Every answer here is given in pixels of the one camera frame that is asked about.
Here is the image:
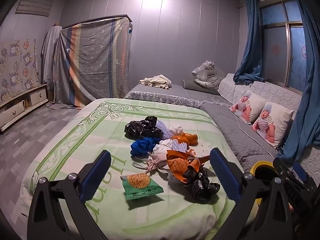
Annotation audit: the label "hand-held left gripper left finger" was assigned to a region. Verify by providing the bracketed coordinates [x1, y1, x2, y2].
[27, 150, 112, 240]

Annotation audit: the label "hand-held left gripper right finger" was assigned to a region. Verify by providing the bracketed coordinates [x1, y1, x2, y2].
[209, 147, 297, 240]

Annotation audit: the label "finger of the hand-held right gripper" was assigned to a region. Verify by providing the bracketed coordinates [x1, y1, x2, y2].
[273, 157, 298, 188]
[292, 162, 316, 188]

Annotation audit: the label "black plastic bag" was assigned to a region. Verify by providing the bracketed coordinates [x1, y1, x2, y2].
[182, 166, 221, 202]
[124, 116, 164, 140]

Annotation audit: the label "yellow round bin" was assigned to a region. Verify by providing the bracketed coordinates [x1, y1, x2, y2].
[249, 161, 279, 205]

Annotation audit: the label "green snack packet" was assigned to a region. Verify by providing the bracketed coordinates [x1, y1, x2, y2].
[121, 172, 163, 201]

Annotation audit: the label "orange tangerine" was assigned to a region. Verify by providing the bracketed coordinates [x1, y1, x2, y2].
[171, 134, 188, 144]
[184, 133, 198, 145]

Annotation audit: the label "orange snack wrapper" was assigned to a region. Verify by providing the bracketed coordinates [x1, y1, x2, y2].
[166, 149, 210, 183]

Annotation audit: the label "blue plastic bag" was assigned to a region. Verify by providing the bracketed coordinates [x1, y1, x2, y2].
[130, 137, 162, 159]

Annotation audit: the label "lavender foam net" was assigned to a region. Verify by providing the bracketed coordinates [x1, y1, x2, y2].
[155, 120, 173, 139]

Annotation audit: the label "green floral quilt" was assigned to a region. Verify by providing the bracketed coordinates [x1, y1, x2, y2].
[21, 97, 250, 240]

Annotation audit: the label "baby print pillow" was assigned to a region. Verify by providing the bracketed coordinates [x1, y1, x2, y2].
[229, 91, 267, 125]
[251, 102, 295, 148]

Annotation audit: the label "grey quilted bedspread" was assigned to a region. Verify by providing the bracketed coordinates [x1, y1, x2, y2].
[200, 102, 300, 171]

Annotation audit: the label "white embossed cover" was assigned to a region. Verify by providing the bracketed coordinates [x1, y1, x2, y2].
[219, 74, 320, 180]

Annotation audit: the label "blue curtain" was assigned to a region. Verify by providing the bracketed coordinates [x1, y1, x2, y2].
[282, 0, 320, 166]
[234, 0, 267, 85]

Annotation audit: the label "grey bolster pillow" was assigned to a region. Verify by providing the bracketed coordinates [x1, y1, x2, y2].
[182, 79, 220, 96]

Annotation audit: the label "white tiger plush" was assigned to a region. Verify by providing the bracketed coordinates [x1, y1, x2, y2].
[192, 60, 225, 89]

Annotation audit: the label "grey lace-trimmed bedspread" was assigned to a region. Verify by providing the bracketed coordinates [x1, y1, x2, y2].
[124, 82, 230, 108]

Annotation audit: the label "white TV cabinet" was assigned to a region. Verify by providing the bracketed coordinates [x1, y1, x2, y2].
[0, 84, 49, 133]

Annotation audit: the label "beige crumpled clothes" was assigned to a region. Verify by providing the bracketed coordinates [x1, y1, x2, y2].
[139, 74, 172, 90]

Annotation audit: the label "frosted glass window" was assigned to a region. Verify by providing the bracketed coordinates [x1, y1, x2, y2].
[259, 0, 307, 90]

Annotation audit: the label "grey hanging cloth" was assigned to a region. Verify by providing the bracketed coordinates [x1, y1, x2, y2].
[41, 25, 63, 85]

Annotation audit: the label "cartoon printed cloth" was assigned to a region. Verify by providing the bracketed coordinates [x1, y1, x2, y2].
[0, 38, 40, 105]

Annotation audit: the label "grey window blind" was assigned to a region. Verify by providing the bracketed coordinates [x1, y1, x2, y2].
[15, 0, 60, 18]

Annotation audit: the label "white cable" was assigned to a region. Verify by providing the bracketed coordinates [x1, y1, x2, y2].
[231, 86, 275, 160]

